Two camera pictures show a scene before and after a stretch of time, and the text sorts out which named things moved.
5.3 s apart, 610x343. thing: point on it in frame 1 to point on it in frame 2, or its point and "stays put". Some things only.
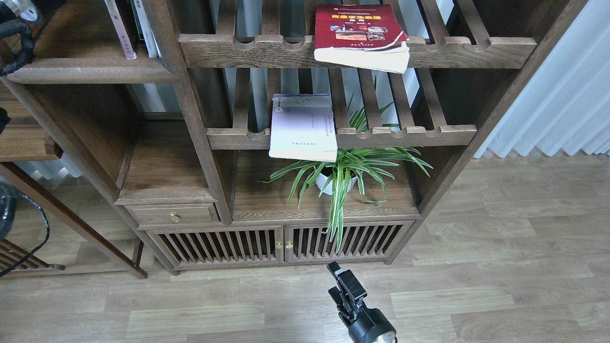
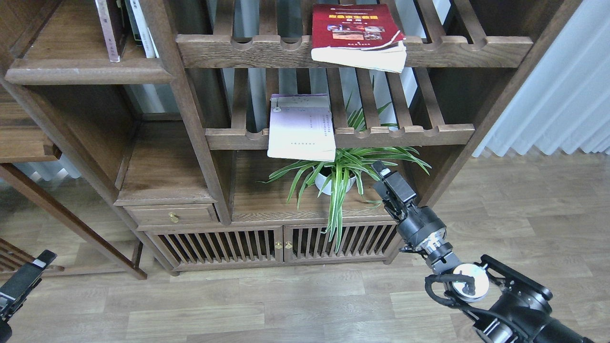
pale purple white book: (302, 127) stays put
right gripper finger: (350, 286) to (395, 185)
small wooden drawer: (162, 214) stays put
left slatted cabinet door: (185, 249) stays put
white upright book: (150, 42) stays put
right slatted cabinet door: (361, 240) stays put
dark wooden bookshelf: (252, 133) stays put
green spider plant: (337, 178) stays put
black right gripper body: (371, 326) to (422, 230)
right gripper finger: (344, 310) to (397, 211)
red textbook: (368, 35) stays put
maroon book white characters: (124, 22) to (112, 17)
